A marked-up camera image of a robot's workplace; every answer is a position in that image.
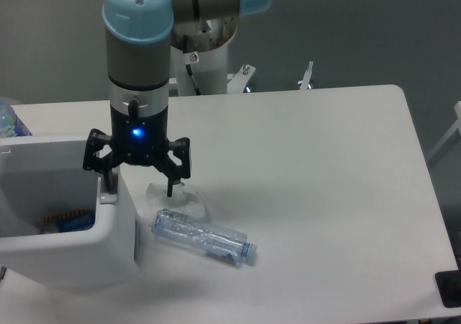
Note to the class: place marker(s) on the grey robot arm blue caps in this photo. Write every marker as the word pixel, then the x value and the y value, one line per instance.
pixel 145 41

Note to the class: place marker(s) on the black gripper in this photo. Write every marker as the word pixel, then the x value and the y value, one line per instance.
pixel 142 143

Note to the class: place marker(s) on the black device at table edge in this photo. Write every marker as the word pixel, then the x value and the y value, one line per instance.
pixel 448 283

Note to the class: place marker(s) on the blue labelled water bottle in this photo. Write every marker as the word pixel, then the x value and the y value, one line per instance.
pixel 11 124

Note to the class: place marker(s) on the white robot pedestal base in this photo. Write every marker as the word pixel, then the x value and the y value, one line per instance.
pixel 199 57

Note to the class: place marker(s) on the crushed clear plastic bottle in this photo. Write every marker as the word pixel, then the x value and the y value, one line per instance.
pixel 212 239

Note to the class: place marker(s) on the blue packet inside trash can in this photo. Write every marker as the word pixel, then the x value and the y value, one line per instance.
pixel 68 222

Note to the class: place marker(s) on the crumpled white paper wrapper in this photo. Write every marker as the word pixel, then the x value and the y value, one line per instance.
pixel 184 199

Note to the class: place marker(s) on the white frame at right edge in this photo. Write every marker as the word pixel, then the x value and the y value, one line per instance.
pixel 446 142

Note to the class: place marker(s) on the white push-button trash can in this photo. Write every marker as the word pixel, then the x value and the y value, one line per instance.
pixel 41 176

